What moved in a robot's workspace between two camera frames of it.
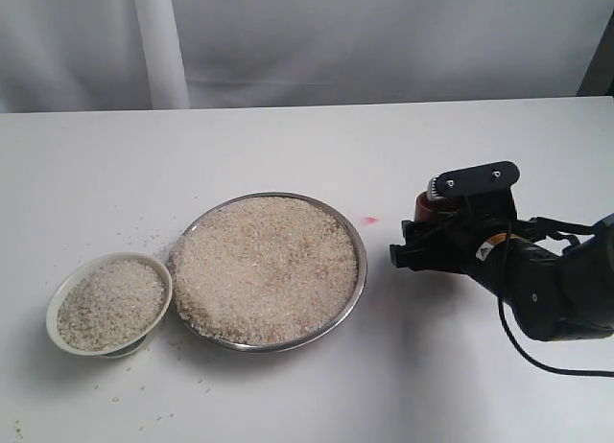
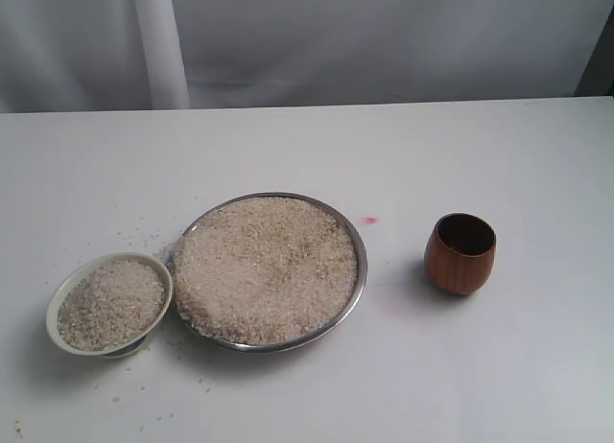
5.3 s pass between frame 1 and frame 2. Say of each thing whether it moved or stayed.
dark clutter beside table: stayed
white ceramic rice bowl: stayed
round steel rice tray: stayed
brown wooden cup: moved
